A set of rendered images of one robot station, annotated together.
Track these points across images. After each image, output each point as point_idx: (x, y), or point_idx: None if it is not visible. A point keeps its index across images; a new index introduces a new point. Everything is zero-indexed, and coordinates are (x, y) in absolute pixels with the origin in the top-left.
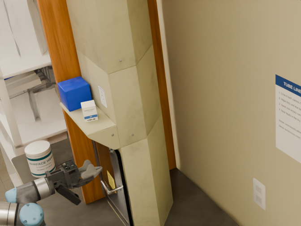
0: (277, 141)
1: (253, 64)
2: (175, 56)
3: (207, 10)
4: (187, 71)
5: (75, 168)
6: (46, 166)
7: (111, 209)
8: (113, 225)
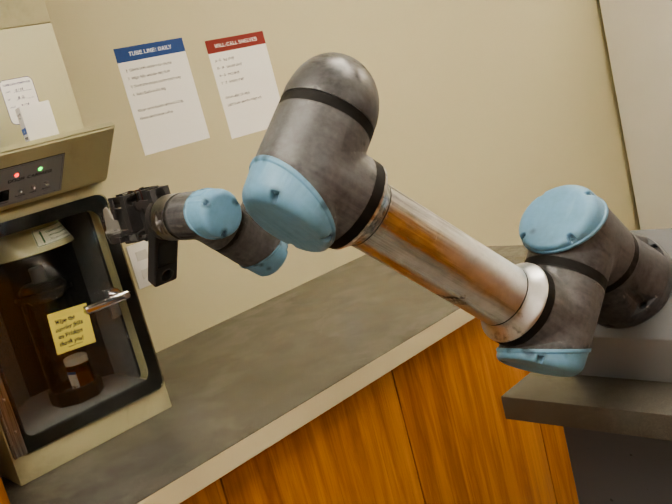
0: (144, 145)
1: (73, 57)
2: None
3: None
4: None
5: (144, 187)
6: None
7: (50, 472)
8: (113, 446)
